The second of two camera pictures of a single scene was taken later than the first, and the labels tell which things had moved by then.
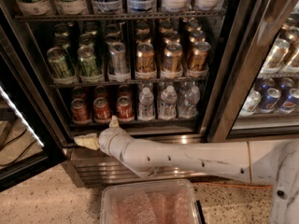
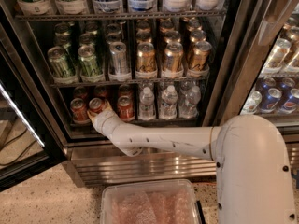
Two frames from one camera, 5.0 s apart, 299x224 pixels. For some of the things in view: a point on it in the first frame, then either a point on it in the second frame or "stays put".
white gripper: (106, 139) → (100, 122)
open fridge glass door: (31, 138) stays put
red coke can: (78, 92) stays put
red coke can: (80, 112) stays put
